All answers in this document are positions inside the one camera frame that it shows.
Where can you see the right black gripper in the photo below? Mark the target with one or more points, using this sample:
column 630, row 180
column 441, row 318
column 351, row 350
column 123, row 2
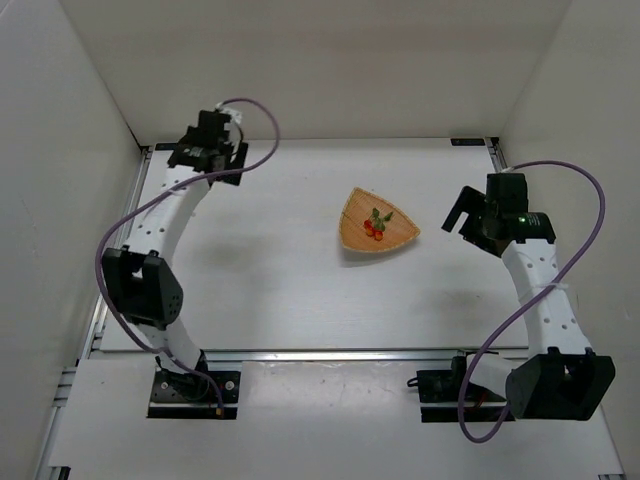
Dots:
column 470, row 216

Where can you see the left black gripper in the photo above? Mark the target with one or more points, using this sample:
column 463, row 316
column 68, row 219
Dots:
column 232, row 167

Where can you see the fake cherry sprig with leaves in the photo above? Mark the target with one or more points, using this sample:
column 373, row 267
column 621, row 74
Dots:
column 379, row 221

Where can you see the single fake red cherry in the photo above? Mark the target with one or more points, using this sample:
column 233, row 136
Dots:
column 369, row 228

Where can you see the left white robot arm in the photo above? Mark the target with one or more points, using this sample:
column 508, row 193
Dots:
column 136, row 279

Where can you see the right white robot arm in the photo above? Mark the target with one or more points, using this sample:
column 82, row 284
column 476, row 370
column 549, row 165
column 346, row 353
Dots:
column 562, row 378

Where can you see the woven bamboo fruit basket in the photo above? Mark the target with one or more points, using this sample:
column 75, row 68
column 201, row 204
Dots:
column 400, row 230

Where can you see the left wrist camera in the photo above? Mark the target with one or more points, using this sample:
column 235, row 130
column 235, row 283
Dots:
column 219, row 127

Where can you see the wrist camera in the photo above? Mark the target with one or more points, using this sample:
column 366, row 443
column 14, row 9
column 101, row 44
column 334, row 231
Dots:
column 219, row 127
column 507, row 193

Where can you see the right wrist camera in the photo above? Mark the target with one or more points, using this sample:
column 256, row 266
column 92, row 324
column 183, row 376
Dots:
column 507, row 193

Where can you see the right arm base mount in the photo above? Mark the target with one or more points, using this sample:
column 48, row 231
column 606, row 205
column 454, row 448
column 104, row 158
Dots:
column 438, row 394

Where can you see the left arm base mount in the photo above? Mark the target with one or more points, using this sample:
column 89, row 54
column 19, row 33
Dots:
column 172, row 397

